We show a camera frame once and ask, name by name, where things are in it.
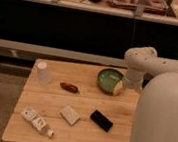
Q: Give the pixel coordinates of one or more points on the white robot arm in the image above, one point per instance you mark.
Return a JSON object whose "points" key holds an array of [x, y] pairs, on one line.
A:
{"points": [[156, 80]]}

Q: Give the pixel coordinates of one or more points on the black rectangular box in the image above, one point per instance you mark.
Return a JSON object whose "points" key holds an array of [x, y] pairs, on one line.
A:
{"points": [[101, 120]]}

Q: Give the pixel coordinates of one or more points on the clear plastic cup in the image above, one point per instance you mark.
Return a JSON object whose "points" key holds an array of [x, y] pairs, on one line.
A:
{"points": [[44, 75]]}

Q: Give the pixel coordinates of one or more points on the green ceramic bowl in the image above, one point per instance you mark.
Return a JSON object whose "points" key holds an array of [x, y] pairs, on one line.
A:
{"points": [[108, 78]]}

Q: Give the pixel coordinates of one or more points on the plastic water bottle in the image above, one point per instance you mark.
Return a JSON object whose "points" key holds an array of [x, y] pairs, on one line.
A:
{"points": [[38, 122]]}

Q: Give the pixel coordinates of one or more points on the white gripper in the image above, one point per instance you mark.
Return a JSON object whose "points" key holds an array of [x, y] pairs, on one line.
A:
{"points": [[118, 88]]}

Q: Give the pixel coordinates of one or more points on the metal shelf rack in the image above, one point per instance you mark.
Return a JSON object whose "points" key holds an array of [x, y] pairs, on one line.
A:
{"points": [[85, 31]]}

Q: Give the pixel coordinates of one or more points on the wooden table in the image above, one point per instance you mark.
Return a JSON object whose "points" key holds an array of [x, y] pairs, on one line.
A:
{"points": [[74, 107]]}

